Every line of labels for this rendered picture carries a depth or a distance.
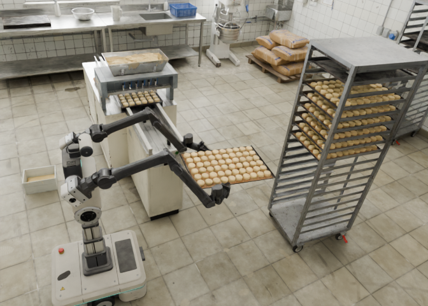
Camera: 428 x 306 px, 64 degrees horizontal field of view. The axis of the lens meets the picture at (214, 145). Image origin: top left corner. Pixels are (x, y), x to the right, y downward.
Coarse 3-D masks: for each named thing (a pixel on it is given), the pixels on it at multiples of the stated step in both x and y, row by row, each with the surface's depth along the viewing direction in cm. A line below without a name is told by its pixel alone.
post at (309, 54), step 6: (306, 54) 247; (306, 60) 248; (306, 66) 250; (300, 78) 258; (300, 84) 259; (300, 90) 262; (300, 96) 265; (294, 102) 270; (294, 108) 271; (294, 120) 278; (288, 126) 283; (288, 132) 285; (288, 138) 288; (288, 144) 292; (282, 150) 297; (282, 156) 299; (282, 162) 303; (276, 174) 313; (270, 198) 331; (270, 204) 333
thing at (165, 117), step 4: (156, 104) 333; (156, 108) 336; (160, 108) 326; (160, 112) 324; (164, 112) 321; (164, 116) 316; (164, 120) 318; (168, 120) 310; (168, 124) 310; (172, 124) 306; (172, 128) 302; (172, 132) 304; (176, 132) 296; (176, 136) 295; (180, 136) 291; (180, 140) 287
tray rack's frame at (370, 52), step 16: (320, 48) 232; (336, 48) 229; (352, 48) 232; (368, 48) 235; (384, 48) 238; (400, 48) 241; (368, 64) 210; (384, 64) 214; (400, 64) 219; (416, 64) 224; (416, 80) 236; (400, 112) 252; (272, 208) 336; (288, 208) 338; (336, 208) 338; (288, 224) 321; (320, 224) 325; (352, 224) 321; (304, 240) 307
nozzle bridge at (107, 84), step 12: (96, 72) 314; (108, 72) 317; (156, 72) 326; (168, 72) 328; (96, 84) 327; (108, 84) 312; (120, 84) 317; (132, 84) 323; (168, 84) 337; (168, 96) 355
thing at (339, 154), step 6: (300, 132) 282; (300, 138) 276; (306, 138) 278; (306, 144) 271; (312, 144) 273; (312, 150) 266; (318, 150) 267; (348, 150) 267; (354, 150) 269; (360, 150) 271; (366, 150) 273; (372, 150) 274; (318, 156) 257; (330, 156) 259; (336, 156) 262
